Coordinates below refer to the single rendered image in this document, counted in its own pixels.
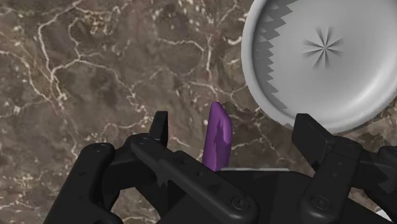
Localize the purple oblong object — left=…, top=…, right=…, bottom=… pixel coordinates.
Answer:
left=202, top=101, right=233, bottom=172

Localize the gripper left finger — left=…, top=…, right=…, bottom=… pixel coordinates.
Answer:
left=43, top=111, right=259, bottom=224

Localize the grey round bowl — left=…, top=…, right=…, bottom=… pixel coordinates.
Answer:
left=241, top=0, right=397, bottom=135

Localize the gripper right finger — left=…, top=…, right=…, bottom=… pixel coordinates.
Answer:
left=291, top=113, right=397, bottom=224

